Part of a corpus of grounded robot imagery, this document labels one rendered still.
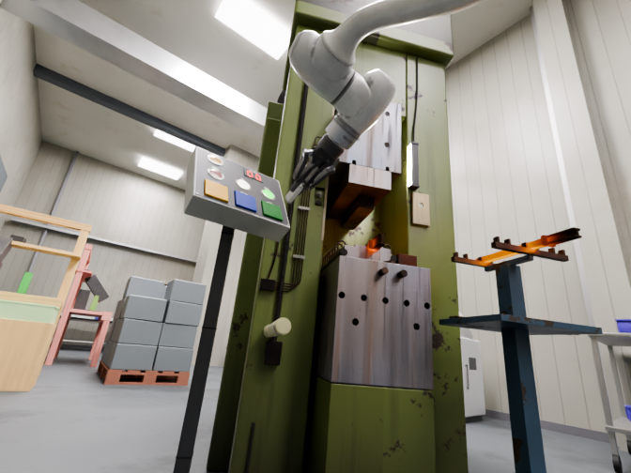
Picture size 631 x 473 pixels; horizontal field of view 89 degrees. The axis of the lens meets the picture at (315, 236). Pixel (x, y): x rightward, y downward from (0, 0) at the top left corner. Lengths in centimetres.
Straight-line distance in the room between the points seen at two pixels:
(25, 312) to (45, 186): 836
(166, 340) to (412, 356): 365
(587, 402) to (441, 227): 306
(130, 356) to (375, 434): 358
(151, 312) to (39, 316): 112
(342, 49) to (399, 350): 97
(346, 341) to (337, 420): 25
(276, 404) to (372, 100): 109
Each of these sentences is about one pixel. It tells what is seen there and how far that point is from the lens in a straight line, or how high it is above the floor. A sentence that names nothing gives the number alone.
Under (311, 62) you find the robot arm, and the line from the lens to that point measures 88.
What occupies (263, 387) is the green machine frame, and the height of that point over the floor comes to 42.
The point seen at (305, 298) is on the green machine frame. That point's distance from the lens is 137.
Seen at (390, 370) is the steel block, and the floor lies 52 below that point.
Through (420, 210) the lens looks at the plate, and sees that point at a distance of 166.
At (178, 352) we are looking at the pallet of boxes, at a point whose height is 38.
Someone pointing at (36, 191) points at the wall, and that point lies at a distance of 1201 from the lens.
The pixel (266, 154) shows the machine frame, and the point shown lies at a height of 170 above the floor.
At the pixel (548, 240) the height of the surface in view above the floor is 98.
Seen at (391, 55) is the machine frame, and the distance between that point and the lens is 222.
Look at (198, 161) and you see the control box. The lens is 115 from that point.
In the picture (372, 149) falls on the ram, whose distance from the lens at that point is 155.
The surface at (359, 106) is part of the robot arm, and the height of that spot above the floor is 117.
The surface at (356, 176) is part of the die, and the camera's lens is 145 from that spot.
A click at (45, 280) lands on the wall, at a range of 1147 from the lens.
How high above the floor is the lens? 57
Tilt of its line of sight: 19 degrees up
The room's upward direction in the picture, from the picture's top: 5 degrees clockwise
